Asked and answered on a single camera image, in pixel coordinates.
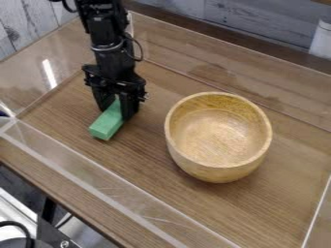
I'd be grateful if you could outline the clear acrylic corner bracket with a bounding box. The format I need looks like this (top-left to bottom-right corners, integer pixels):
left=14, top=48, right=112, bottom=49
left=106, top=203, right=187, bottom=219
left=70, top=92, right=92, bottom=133
left=126, top=11, right=135, bottom=38

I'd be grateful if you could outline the clear acrylic tray wall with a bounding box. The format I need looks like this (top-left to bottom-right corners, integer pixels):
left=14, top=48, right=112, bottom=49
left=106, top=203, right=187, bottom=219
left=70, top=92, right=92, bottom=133
left=0, top=15, right=331, bottom=248

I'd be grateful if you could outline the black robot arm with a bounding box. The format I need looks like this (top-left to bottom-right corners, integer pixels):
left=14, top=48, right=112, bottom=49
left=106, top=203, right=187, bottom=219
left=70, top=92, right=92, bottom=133
left=50, top=0, right=146, bottom=120

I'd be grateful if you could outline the black cable loop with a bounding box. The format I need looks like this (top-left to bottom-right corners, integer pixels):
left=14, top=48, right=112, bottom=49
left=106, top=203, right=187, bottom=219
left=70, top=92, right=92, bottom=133
left=0, top=221, right=35, bottom=248

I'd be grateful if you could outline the white cylinder container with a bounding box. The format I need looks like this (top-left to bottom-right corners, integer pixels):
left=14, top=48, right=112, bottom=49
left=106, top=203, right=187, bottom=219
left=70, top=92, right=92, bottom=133
left=310, top=17, right=331, bottom=60

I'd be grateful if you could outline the green rectangular block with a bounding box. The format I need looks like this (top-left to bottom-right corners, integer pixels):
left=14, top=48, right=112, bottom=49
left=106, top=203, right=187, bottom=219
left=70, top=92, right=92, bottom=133
left=88, top=100, right=124, bottom=140

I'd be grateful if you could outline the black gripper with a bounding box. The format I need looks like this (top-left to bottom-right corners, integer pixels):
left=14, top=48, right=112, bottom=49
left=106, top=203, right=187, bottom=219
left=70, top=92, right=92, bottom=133
left=83, top=45, right=146, bottom=121

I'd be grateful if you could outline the black metal table leg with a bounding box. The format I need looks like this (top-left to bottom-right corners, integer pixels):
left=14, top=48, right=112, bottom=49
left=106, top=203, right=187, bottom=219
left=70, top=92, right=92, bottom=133
left=42, top=198, right=58, bottom=223

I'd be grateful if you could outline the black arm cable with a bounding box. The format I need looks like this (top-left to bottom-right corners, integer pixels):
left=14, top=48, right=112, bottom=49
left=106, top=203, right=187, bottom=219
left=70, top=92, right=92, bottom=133
left=122, top=33, right=146, bottom=63

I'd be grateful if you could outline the light wooden bowl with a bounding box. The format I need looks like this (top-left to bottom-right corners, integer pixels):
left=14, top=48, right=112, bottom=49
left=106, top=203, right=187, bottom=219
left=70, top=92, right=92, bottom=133
left=164, top=92, right=272, bottom=183

